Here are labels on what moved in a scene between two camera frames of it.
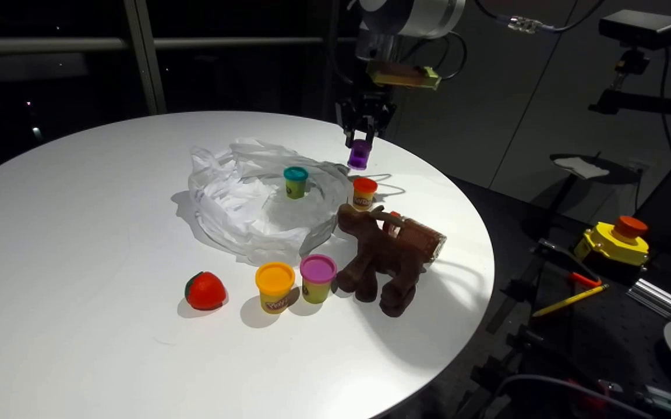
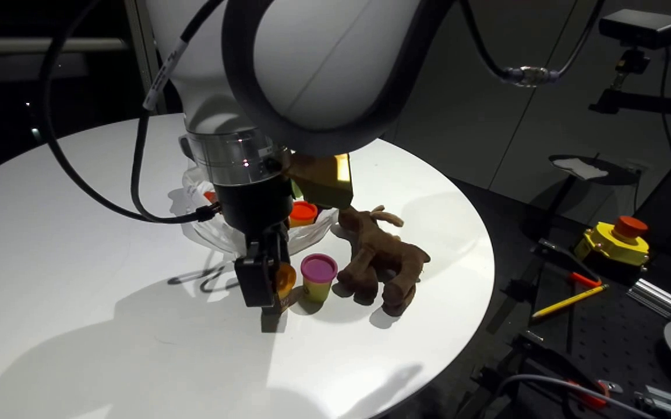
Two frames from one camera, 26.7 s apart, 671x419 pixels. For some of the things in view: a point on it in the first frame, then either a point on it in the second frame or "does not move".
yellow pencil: (566, 301) does not move
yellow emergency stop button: (623, 241) does not move
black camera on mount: (653, 30) does not move
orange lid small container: (363, 192) → (301, 213)
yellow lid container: (275, 285) does not move
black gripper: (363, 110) → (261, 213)
